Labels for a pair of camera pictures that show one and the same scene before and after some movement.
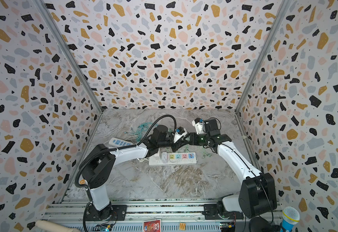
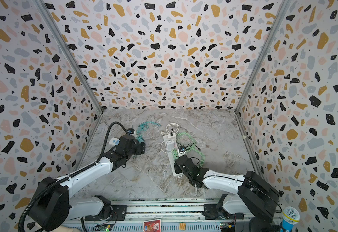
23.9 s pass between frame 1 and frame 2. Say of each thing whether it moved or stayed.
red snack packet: stayed
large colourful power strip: moved
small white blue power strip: stayed
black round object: stayed
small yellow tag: stayed
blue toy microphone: stayed
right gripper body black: moved
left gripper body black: moved
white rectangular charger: moved
